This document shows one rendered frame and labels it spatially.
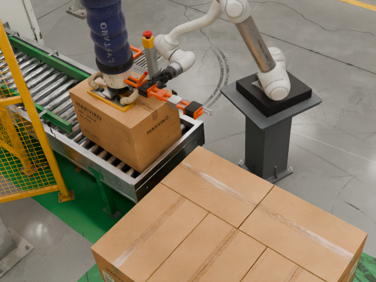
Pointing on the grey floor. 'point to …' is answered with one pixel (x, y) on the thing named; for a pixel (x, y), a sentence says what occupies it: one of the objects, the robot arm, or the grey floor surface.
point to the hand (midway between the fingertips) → (149, 88)
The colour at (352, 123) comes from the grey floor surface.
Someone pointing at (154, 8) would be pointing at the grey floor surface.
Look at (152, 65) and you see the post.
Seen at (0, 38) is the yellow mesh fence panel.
